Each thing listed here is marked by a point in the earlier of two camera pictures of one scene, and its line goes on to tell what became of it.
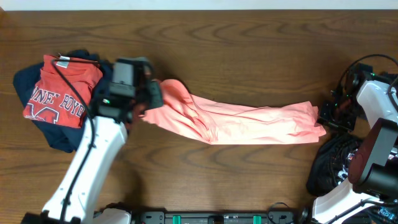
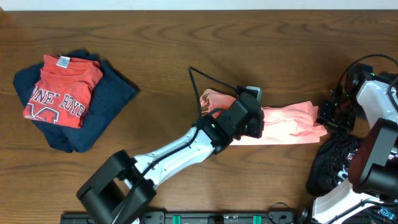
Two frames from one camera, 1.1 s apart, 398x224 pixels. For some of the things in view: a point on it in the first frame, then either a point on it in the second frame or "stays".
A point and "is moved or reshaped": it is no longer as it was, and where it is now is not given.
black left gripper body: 140,98 → 228,136
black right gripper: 325,106 stays
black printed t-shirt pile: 329,167 stays
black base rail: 156,216 stays
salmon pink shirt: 219,122 is moved or reshaped
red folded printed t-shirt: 53,100 stays
